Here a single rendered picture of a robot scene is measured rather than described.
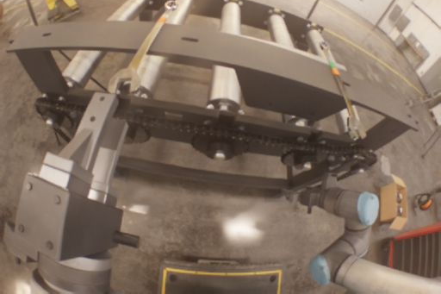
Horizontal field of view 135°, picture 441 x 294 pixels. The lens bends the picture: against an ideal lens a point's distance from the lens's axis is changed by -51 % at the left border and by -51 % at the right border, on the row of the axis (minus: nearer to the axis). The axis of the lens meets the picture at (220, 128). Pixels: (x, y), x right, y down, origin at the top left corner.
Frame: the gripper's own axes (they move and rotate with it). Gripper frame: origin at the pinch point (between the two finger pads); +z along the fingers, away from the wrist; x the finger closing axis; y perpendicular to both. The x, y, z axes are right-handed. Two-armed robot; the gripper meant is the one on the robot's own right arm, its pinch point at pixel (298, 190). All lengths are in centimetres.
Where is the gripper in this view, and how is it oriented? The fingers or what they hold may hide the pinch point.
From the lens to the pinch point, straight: 78.4
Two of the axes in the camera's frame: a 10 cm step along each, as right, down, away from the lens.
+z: -3.1, 0.9, 9.5
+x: 9.5, 0.8, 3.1
